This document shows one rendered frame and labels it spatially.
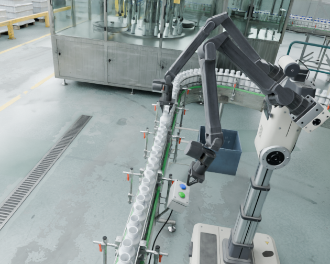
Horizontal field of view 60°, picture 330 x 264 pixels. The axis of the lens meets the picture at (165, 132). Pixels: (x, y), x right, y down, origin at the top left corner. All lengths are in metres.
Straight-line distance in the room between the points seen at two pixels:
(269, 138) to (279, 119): 0.12
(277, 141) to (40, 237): 2.01
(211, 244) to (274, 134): 1.09
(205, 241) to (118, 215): 0.89
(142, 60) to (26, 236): 3.27
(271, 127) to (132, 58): 3.70
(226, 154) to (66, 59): 3.87
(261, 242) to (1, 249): 2.02
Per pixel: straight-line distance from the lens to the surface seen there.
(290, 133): 1.60
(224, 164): 2.17
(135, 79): 5.08
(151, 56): 4.90
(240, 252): 2.22
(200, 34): 1.69
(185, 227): 2.76
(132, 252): 1.12
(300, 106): 1.37
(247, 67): 1.28
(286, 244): 2.95
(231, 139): 2.41
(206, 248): 2.31
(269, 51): 6.90
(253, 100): 3.17
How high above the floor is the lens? 2.02
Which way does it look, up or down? 29 degrees down
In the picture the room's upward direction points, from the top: 6 degrees clockwise
